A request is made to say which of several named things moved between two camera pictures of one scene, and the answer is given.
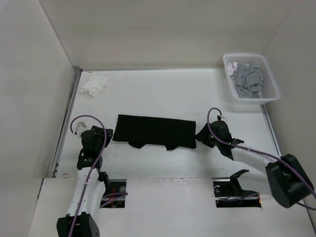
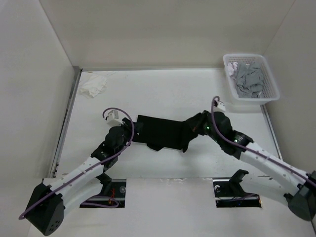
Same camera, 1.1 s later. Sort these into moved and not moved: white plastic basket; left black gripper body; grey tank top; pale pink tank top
Moved: left black gripper body
Not moved: white plastic basket; grey tank top; pale pink tank top
